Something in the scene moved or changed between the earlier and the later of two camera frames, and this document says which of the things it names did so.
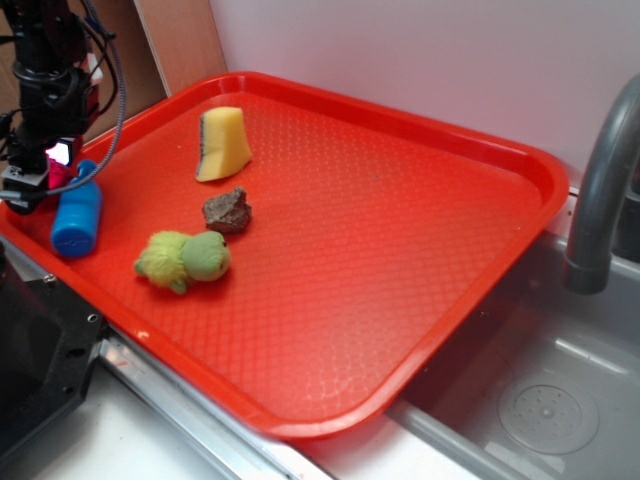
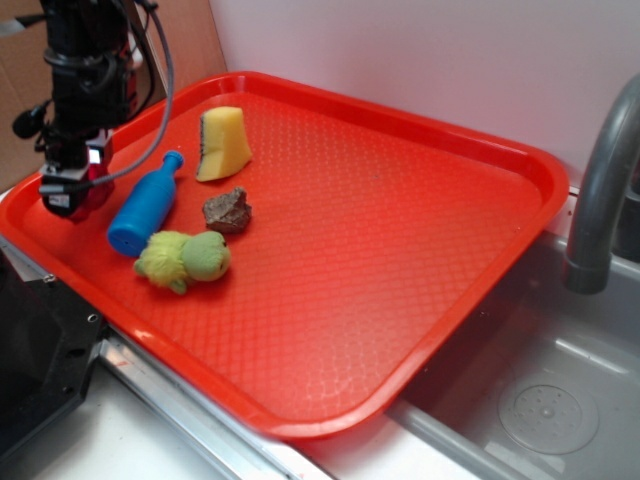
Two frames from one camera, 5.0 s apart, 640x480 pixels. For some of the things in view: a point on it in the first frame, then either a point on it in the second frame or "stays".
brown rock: [228, 213] stays
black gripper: [58, 97] -> [92, 92]
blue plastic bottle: [77, 219] -> [144, 207]
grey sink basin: [539, 380] stays
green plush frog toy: [175, 259] stays
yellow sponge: [225, 145] stays
